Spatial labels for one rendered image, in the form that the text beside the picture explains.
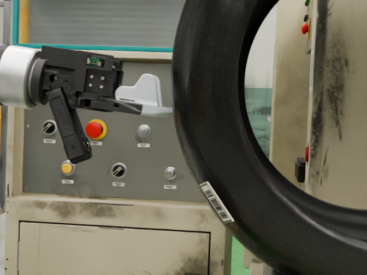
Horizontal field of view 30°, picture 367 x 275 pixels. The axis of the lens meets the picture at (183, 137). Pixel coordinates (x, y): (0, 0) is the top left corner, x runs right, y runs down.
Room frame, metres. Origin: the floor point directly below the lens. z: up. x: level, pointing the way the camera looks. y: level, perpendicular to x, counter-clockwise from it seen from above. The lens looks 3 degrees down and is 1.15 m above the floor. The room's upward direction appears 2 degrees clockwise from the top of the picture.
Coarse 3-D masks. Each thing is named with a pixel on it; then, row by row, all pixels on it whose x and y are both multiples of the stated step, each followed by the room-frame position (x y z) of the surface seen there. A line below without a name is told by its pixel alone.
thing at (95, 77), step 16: (48, 48) 0.99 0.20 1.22; (48, 64) 0.99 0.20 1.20; (64, 64) 0.99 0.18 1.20; (80, 64) 0.97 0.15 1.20; (96, 64) 0.98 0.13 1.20; (112, 64) 0.97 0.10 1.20; (32, 80) 0.98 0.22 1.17; (48, 80) 1.00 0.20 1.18; (64, 80) 0.99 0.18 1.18; (80, 80) 0.97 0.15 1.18; (96, 80) 0.98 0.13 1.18; (112, 80) 0.98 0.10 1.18; (32, 96) 0.99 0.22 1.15; (80, 96) 0.97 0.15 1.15; (96, 96) 0.97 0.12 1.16; (112, 96) 1.00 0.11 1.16
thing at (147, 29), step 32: (32, 0) 1.70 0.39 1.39; (64, 0) 1.70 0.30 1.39; (96, 0) 1.69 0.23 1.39; (128, 0) 1.68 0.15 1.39; (160, 0) 1.67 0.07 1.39; (32, 32) 1.70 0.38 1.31; (64, 32) 1.70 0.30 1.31; (96, 32) 1.69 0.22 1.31; (128, 32) 1.68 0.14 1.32; (160, 32) 1.67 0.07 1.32
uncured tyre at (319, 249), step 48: (192, 0) 0.90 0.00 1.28; (240, 0) 0.85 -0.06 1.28; (192, 48) 0.88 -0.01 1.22; (240, 48) 0.87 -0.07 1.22; (192, 96) 0.87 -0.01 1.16; (240, 96) 1.14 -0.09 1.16; (192, 144) 0.89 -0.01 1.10; (240, 144) 0.85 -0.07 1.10; (240, 192) 0.86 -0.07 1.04; (288, 192) 1.13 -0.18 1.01; (240, 240) 0.90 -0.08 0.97; (288, 240) 0.85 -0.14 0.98; (336, 240) 0.84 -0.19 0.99
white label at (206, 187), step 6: (204, 186) 0.87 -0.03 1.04; (210, 186) 0.86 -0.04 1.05; (204, 192) 0.89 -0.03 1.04; (210, 192) 0.87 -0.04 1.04; (210, 198) 0.88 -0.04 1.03; (216, 198) 0.86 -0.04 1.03; (216, 204) 0.87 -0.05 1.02; (222, 204) 0.86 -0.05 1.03; (216, 210) 0.89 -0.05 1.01; (222, 210) 0.86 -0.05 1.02; (222, 216) 0.88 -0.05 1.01; (228, 216) 0.86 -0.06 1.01; (228, 222) 0.87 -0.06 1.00
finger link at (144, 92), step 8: (144, 80) 0.97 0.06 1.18; (152, 80) 0.97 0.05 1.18; (120, 88) 0.98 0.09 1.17; (128, 88) 0.98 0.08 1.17; (136, 88) 0.98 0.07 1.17; (144, 88) 0.97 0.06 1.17; (152, 88) 0.97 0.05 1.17; (120, 96) 0.98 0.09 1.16; (128, 96) 0.98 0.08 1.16; (136, 96) 0.98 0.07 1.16; (144, 96) 0.97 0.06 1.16; (152, 96) 0.97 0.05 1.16; (144, 104) 0.97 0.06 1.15; (152, 104) 0.97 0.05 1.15; (144, 112) 0.97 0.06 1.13; (152, 112) 0.97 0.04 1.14; (160, 112) 0.97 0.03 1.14; (168, 112) 0.98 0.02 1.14
